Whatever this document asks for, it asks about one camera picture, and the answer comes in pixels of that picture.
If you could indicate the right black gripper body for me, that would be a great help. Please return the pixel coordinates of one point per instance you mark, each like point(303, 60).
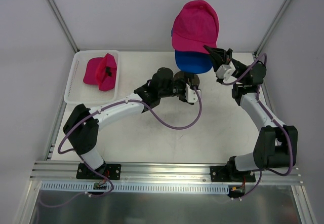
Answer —
point(226, 57)

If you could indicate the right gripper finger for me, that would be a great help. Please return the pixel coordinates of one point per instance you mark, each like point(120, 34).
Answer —
point(215, 61)
point(215, 51)

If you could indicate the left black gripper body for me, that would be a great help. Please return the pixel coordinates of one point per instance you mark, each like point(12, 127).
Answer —
point(184, 88)

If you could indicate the blue cap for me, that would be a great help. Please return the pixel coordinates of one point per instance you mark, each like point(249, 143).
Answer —
point(190, 54)

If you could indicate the pink cap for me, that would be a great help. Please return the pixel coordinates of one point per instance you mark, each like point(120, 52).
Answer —
point(101, 72)
point(196, 26)

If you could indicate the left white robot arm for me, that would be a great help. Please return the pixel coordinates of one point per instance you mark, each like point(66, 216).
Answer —
point(83, 125)

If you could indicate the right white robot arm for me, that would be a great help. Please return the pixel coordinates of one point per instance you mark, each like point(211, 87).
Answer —
point(276, 146)

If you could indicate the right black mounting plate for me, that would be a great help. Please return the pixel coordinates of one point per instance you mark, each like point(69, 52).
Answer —
point(217, 174)

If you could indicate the black mounting plate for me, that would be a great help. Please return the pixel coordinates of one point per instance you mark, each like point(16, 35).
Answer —
point(217, 174)
point(111, 171)

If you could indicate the white plastic basket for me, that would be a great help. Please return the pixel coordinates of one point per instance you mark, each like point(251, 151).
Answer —
point(77, 92)

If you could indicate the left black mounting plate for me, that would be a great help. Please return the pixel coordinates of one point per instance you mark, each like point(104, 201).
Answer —
point(111, 171)

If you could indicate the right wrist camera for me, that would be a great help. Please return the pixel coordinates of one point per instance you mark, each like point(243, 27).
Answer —
point(224, 72)

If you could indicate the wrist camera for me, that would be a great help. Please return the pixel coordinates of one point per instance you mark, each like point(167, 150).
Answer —
point(224, 72)
point(192, 95)

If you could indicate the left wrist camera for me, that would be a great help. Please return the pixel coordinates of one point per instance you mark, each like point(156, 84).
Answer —
point(192, 95)

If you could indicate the white slotted cable duct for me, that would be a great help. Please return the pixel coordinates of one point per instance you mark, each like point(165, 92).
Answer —
point(74, 186)

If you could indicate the aluminium rail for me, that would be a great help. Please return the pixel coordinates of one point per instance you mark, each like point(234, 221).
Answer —
point(153, 173)

